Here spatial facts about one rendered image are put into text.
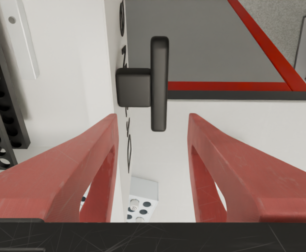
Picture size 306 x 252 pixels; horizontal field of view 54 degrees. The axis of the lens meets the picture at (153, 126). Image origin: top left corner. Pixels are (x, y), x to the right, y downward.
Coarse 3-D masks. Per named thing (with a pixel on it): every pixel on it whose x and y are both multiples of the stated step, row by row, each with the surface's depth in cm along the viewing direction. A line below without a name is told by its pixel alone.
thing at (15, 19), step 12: (0, 0) 24; (12, 0) 24; (12, 12) 24; (24, 12) 25; (12, 24) 25; (24, 24) 25; (12, 36) 25; (24, 36) 25; (24, 48) 26; (24, 60) 27; (24, 72) 27; (36, 72) 28
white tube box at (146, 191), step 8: (136, 184) 46; (144, 184) 47; (152, 184) 47; (136, 192) 45; (144, 192) 46; (152, 192) 46; (128, 200) 45; (144, 200) 45; (152, 200) 45; (128, 208) 47; (144, 208) 46; (152, 208) 46; (128, 216) 48; (136, 216) 47; (144, 216) 47
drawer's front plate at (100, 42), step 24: (72, 0) 16; (96, 0) 16; (120, 0) 23; (96, 24) 17; (96, 48) 18; (120, 48) 24; (96, 72) 18; (96, 96) 19; (96, 120) 21; (120, 120) 24; (120, 144) 24; (120, 168) 24; (120, 192) 25; (120, 216) 27
